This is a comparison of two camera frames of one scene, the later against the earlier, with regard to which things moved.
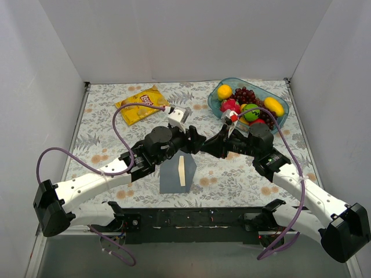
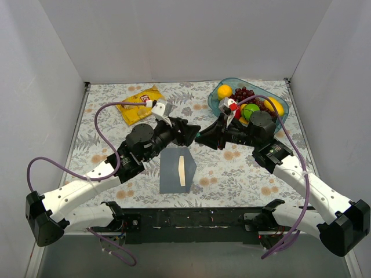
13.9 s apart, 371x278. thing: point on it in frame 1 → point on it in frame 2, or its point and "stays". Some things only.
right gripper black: x=225 y=143 → x=219 y=134
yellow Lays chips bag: x=133 y=114 stays
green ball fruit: x=252 y=116 stays
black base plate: x=183 y=226 stays
